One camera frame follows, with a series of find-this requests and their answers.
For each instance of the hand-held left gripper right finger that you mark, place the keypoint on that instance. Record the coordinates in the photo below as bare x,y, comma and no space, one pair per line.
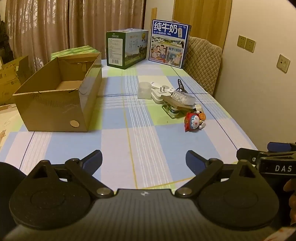
194,162

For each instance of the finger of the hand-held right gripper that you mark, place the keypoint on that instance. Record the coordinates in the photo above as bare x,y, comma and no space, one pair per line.
277,146
245,154

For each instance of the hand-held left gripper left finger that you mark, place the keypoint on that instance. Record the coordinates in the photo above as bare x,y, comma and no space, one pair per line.
92,161

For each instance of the red and blue cat figurine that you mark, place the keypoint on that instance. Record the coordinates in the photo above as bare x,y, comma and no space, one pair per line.
193,121

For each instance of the wooden board with metal clips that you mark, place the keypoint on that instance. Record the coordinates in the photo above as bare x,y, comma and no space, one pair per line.
173,104

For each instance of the brown cardboard box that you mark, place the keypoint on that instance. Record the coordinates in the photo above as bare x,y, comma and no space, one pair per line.
53,111

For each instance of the clear plastic box blue label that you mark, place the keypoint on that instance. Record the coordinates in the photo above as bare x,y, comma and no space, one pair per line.
182,97

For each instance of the translucent plastic cup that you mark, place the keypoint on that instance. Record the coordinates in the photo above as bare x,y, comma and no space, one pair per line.
144,91

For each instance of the white oblong plastic device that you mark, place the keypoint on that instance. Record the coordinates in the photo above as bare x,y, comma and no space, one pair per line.
155,84

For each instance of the person's right hand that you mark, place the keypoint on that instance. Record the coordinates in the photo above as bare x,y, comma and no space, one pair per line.
291,199

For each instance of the white plug adapter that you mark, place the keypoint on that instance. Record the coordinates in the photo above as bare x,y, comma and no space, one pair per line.
158,96

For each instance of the cream printed sheet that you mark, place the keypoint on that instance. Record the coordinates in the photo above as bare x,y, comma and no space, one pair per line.
9,125

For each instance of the chair with quilted beige cover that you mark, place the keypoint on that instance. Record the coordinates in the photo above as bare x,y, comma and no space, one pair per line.
203,62

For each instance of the green tissue multipack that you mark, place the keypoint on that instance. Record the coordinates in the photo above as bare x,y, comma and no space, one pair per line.
69,52

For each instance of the green milk carton case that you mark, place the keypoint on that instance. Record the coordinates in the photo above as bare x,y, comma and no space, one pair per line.
120,51

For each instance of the brown printed shipping carton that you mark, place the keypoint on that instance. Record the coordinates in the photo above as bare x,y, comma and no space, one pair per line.
9,81

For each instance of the blue milk carton case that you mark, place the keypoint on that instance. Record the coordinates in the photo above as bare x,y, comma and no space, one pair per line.
166,46

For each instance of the brown patterned curtain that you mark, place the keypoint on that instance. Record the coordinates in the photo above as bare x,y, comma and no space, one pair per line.
46,27

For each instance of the dark folding hand trolley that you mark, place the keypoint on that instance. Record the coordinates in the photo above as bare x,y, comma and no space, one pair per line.
4,39

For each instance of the beige wall socket with round port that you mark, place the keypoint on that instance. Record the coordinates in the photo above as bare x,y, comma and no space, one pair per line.
283,63

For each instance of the wooden strip on wall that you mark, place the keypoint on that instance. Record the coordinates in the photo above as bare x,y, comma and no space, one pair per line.
154,13

